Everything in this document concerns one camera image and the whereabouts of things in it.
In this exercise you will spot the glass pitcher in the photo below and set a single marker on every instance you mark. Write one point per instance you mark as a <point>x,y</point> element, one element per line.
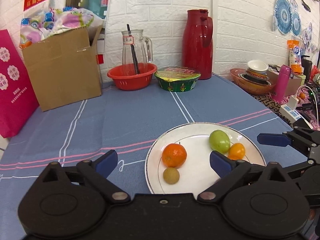
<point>143,47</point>

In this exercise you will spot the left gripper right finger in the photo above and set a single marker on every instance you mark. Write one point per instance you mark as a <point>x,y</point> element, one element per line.
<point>231,173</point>

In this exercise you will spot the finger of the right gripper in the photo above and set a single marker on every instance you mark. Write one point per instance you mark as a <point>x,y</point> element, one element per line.
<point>280,140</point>

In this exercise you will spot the white plate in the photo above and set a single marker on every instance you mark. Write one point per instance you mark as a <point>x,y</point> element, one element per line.
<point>196,174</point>

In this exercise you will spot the brown wooden bowl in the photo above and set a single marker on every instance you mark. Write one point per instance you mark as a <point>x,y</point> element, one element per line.
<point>253,88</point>

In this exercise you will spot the orange with stem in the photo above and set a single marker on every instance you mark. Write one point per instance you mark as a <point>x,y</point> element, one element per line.
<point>174,155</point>

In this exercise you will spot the pink water bottle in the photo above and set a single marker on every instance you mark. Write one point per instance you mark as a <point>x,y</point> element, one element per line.
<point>281,84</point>

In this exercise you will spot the floral cloth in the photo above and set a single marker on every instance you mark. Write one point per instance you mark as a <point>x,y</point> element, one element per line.
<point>57,21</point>

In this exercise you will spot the yellow orange citrus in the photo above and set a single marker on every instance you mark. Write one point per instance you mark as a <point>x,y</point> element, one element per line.
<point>237,151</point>

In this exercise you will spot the blue paper fan decoration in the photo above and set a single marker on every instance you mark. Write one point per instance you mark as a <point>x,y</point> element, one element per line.
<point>282,16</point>

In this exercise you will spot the green instant noodle bowl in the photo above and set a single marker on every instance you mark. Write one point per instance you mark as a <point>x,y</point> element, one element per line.
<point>177,79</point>

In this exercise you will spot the red plastic basket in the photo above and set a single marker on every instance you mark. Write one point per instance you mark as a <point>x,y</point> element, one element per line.
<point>125,77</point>

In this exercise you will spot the cardboard box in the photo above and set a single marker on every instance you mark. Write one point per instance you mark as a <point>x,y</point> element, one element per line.
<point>64,68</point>

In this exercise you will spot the white power strip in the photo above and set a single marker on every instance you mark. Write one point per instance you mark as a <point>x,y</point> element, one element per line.
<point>292,115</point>

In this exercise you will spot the blue striped tablecloth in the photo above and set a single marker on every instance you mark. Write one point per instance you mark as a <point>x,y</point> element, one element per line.
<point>43,196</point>

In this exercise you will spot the red thermos jug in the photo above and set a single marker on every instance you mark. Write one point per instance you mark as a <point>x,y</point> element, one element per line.
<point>197,42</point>

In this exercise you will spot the brown longan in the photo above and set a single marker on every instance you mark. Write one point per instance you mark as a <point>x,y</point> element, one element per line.
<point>171,175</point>

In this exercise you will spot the black straw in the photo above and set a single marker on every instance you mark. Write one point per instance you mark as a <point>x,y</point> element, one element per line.
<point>133,52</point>

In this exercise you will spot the green apple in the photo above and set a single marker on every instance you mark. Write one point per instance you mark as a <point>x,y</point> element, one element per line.
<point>219,141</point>

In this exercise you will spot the pink tote bag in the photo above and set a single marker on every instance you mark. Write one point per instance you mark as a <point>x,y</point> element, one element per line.
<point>17,97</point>

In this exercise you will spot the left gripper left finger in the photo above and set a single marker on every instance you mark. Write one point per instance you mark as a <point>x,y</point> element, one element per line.
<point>95,175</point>

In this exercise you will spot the orange snack packet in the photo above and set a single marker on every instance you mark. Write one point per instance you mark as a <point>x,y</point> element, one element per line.
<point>295,56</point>

